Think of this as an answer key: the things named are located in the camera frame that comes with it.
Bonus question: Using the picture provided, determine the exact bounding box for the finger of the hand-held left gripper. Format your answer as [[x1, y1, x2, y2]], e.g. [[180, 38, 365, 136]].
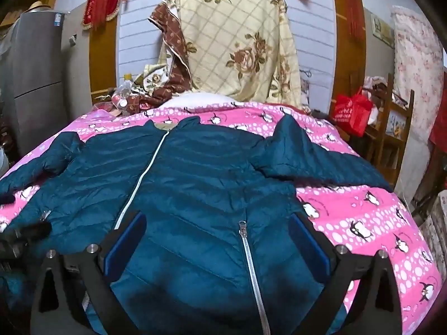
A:
[[19, 221, 53, 244]]

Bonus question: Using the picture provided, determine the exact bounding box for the grey refrigerator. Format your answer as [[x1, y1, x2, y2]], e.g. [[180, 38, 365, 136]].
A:
[[0, 9, 93, 157]]

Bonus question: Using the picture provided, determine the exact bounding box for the pink floral curtain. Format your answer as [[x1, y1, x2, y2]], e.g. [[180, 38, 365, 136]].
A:
[[391, 5, 446, 140]]

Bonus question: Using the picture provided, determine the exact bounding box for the small wall plaque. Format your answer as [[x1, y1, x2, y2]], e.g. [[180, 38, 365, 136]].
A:
[[370, 14, 394, 41]]

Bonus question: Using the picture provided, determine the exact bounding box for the wooden rack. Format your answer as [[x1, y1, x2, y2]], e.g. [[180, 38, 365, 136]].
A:
[[363, 73, 416, 190]]

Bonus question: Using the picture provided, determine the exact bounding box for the crumpled plastic bottle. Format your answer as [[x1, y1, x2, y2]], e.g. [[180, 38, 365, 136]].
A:
[[112, 80, 141, 109]]

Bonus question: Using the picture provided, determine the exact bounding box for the red shopping bag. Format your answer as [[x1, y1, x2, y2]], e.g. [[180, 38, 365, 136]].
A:
[[330, 87, 374, 139]]

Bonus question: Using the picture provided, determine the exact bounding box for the long red knot ornament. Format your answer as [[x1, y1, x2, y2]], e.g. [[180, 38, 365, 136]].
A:
[[340, 0, 367, 42]]

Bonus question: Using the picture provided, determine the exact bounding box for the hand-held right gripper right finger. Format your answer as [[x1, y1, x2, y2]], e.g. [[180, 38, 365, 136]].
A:
[[288, 213, 401, 335]]

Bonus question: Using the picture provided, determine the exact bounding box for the white pillow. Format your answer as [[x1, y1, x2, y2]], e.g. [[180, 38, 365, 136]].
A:
[[164, 91, 242, 111]]

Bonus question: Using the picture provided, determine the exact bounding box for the teal puffer jacket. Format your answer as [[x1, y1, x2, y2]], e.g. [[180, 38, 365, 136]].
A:
[[0, 115, 393, 335]]

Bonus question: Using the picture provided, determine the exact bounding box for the patterned storage box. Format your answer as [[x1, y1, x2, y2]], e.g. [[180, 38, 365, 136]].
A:
[[419, 190, 447, 287]]

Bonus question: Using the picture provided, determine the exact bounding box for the red tasselled banner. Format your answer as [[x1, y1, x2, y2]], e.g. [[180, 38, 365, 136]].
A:
[[82, 0, 128, 30]]

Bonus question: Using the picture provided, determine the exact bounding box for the pink penguin print blanket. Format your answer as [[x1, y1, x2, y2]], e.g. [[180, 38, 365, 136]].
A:
[[0, 101, 442, 335]]

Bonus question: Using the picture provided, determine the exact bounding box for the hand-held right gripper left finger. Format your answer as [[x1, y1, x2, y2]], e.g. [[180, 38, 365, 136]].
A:
[[31, 211, 147, 335]]

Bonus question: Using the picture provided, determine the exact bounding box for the cream floral quilt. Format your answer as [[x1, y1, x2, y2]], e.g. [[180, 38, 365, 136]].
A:
[[133, 0, 305, 112]]

